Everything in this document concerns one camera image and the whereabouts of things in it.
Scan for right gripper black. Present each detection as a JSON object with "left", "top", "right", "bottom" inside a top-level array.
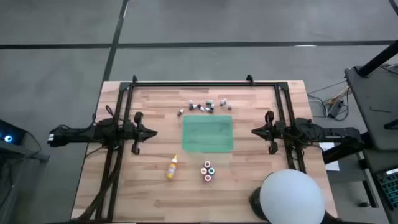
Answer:
[{"left": 251, "top": 110, "right": 285, "bottom": 156}]

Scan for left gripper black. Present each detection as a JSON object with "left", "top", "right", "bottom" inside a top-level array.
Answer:
[{"left": 123, "top": 111, "right": 159, "bottom": 156}]

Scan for pale orange bottle yellow bands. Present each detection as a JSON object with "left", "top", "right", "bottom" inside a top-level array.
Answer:
[{"left": 166, "top": 154, "right": 178, "bottom": 180}]

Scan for green translucent plastic bin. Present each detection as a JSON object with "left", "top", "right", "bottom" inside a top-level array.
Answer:
[{"left": 182, "top": 114, "right": 234, "bottom": 154}]

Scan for black lamp base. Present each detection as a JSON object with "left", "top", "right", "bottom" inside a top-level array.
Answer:
[{"left": 248, "top": 185, "right": 265, "bottom": 220}]

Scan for white round lamp globe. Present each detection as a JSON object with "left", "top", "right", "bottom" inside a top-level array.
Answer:
[{"left": 259, "top": 169, "right": 326, "bottom": 224}]

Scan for black power adapter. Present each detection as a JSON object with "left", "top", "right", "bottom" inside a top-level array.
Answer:
[{"left": 326, "top": 99, "right": 345, "bottom": 119}]

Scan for white paper sheet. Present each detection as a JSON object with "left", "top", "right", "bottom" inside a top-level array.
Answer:
[{"left": 318, "top": 141, "right": 341, "bottom": 172}]

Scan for black support beam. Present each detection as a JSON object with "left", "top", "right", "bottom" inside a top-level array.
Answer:
[{"left": 322, "top": 132, "right": 376, "bottom": 165}]

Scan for black side table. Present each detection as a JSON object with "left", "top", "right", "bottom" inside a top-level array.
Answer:
[{"left": 344, "top": 63, "right": 398, "bottom": 152}]

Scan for grey metal desk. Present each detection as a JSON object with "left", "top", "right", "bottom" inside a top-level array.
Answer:
[
  {"left": 356, "top": 148, "right": 398, "bottom": 224},
  {"left": 0, "top": 138, "right": 50, "bottom": 224}
]

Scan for black object on side table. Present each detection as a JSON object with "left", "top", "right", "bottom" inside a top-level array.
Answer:
[{"left": 383, "top": 119, "right": 398, "bottom": 131}]

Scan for black slanted pole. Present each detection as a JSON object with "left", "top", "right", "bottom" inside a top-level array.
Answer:
[{"left": 356, "top": 39, "right": 398, "bottom": 78}]

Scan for black computer with blue light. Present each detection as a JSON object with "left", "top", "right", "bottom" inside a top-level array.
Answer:
[{"left": 0, "top": 119, "right": 27, "bottom": 146}]

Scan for backlit keyboard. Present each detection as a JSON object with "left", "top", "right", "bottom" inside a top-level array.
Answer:
[{"left": 376, "top": 167, "right": 398, "bottom": 212}]

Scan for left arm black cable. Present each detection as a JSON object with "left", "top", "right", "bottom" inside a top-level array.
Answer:
[{"left": 90, "top": 105, "right": 125, "bottom": 125}]

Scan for black floor cable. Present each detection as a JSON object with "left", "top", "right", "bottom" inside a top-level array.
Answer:
[{"left": 307, "top": 80, "right": 351, "bottom": 123}]

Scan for black cable bundle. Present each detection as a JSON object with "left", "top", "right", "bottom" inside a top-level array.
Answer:
[{"left": 74, "top": 146, "right": 121, "bottom": 222}]

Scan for yellow floor cable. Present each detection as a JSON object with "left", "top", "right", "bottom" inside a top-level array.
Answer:
[{"left": 328, "top": 85, "right": 351, "bottom": 105}]

